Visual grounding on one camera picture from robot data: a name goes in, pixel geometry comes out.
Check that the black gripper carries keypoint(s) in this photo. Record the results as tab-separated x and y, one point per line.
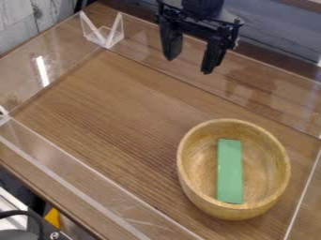
202	18

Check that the yellow warning sticker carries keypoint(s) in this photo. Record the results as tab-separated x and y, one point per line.
52	218

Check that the brown wooden bowl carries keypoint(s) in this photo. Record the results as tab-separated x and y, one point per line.
266	168

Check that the green rectangular block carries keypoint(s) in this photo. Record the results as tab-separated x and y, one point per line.
229	171

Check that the clear acrylic enclosure wall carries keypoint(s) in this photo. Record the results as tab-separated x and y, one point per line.
92	118

